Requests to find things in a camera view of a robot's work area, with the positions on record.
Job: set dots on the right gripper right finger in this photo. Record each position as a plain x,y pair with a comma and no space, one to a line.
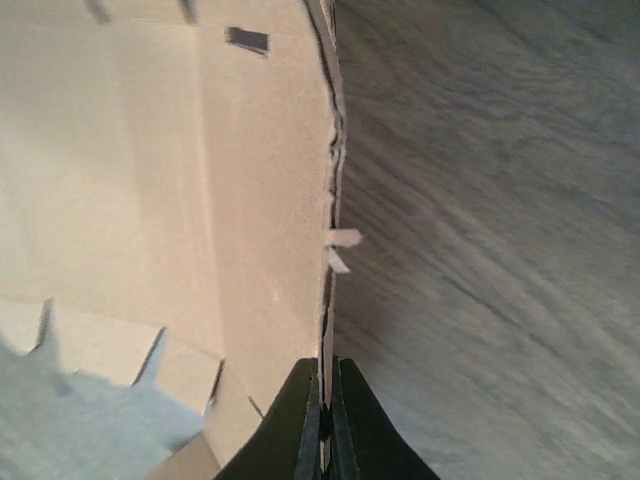
364,444

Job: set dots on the cardboard box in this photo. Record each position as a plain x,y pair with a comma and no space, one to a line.
170,181

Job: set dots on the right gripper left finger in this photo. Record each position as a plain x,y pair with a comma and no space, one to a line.
286,445

